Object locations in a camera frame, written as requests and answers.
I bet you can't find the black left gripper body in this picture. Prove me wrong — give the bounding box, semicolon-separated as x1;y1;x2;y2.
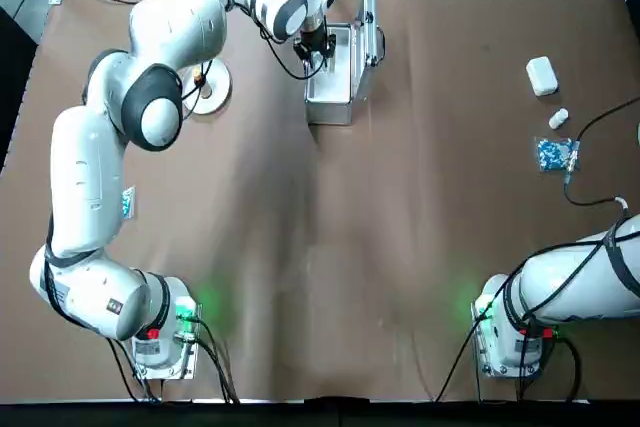
298;26;335;56

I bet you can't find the clear bottle green label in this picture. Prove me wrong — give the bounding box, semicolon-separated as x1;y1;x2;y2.
307;46;329;79

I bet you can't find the silver aluminium medical case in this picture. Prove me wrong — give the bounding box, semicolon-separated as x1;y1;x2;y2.
304;0;387;127

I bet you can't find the brown iodophor bottle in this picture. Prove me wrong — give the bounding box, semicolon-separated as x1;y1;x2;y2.
192;62;212;99

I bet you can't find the gray round plate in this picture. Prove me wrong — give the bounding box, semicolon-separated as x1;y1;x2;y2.
180;57;233;116

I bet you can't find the white plastic box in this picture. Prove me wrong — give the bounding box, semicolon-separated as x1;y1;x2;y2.
525;56;560;97

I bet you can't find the blue capsule bag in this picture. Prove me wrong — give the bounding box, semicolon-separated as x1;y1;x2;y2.
535;135;581;174
119;185;137;221

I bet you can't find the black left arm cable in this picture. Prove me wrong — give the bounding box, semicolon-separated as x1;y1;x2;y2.
180;21;312;116

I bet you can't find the black cable with connector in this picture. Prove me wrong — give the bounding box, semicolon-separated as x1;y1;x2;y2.
563;95;640;208

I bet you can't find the black base cable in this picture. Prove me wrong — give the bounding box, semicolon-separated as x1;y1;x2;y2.
107;316;242;404
474;331;585;401

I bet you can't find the long black cable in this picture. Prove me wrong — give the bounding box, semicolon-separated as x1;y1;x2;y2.
433;241;606;402

